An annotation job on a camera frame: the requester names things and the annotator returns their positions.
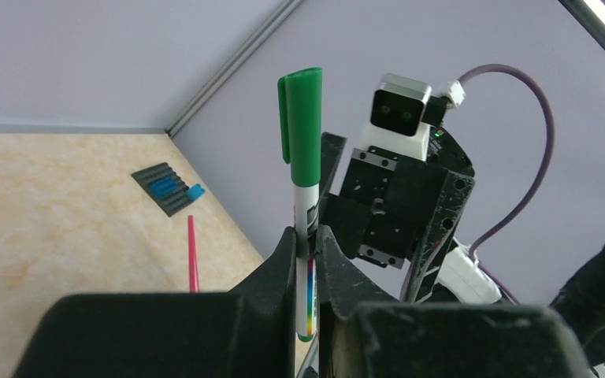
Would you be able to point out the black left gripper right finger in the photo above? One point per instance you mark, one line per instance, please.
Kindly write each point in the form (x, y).
(365, 332)

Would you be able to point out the light blue lego brick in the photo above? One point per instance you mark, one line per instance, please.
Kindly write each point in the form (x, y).
(195, 192)

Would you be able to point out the dark blue lego brick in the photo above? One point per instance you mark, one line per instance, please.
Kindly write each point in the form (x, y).
(162, 188)

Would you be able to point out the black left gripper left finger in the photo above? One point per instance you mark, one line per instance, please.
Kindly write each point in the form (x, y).
(248, 331)

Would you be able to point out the grey lego baseplate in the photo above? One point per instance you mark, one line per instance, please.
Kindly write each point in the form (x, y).
(173, 203)

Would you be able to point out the green white marker pen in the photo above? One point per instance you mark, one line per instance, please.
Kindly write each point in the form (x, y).
(299, 104)

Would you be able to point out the pink framed whiteboard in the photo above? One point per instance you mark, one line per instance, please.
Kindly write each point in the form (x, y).
(193, 278)

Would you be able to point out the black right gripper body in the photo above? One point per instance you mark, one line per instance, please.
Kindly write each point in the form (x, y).
(392, 208)

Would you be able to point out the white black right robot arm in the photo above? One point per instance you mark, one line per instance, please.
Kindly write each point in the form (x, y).
(581, 301)

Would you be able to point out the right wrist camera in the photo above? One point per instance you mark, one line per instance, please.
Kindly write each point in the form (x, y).
(402, 115)

